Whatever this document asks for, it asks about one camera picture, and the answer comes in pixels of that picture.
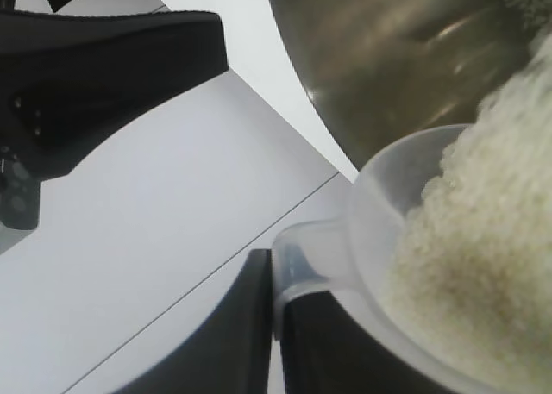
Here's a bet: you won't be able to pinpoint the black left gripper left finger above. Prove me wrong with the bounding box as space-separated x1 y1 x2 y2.
120 248 274 394

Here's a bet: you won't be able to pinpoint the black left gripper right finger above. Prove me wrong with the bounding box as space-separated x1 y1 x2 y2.
279 290 437 394

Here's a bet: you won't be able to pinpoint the translucent plastic measuring cup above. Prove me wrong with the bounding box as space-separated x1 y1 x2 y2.
271 123 552 394

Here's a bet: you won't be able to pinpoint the white rice grains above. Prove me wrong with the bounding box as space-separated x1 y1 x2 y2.
381 0 552 372

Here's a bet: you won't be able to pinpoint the stainless steel bowl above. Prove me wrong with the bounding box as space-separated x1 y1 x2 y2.
262 0 552 184

